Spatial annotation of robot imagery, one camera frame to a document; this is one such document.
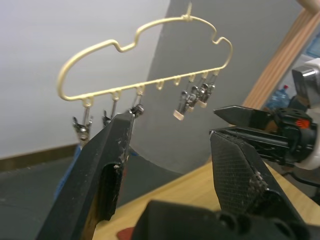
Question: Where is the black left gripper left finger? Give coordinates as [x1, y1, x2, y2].
[36, 112, 136, 240]

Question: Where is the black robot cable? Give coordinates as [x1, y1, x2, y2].
[284, 166, 320, 188]

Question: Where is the water bottle with red cap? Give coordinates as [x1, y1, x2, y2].
[264, 84, 294, 109]

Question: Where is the light wooden frame beam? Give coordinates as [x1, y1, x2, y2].
[241, 7, 320, 109]

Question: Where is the red sock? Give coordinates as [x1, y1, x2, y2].
[115, 225, 138, 240]

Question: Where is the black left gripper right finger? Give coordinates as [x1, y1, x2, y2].
[209, 129, 311, 225]

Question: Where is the metal hanger clip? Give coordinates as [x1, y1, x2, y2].
[186, 72, 208, 114]
[71, 97, 95, 149]
[101, 91, 121, 129]
[172, 74, 194, 123]
[128, 86, 145, 119]
[197, 71, 218, 109]

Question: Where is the large blue water jug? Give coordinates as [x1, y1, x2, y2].
[304, 31, 320, 57]

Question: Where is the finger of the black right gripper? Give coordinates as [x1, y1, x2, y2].
[209, 126, 294, 165]
[213, 105, 273, 131]

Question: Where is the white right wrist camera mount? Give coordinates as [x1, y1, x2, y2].
[291, 57, 320, 172]

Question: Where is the gold cloud-shaped clip hanger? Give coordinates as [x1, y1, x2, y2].
[57, 1, 234, 108]

